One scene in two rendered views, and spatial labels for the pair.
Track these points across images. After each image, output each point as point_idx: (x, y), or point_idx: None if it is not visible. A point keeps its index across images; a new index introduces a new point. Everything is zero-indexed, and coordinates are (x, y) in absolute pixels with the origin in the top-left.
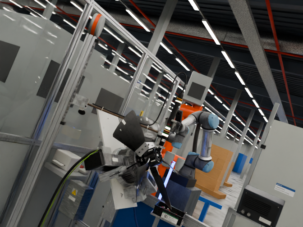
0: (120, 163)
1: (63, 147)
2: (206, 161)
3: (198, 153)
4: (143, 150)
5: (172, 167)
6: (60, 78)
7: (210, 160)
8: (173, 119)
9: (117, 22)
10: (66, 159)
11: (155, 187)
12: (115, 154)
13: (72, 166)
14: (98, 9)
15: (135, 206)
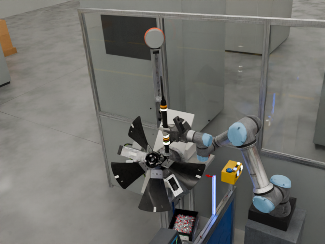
0: (138, 158)
1: None
2: (254, 193)
3: (273, 181)
4: (148, 151)
5: (185, 179)
6: (163, 83)
7: (258, 194)
8: (160, 127)
9: (194, 15)
10: None
11: (176, 191)
12: (136, 150)
13: None
14: (167, 17)
15: (172, 202)
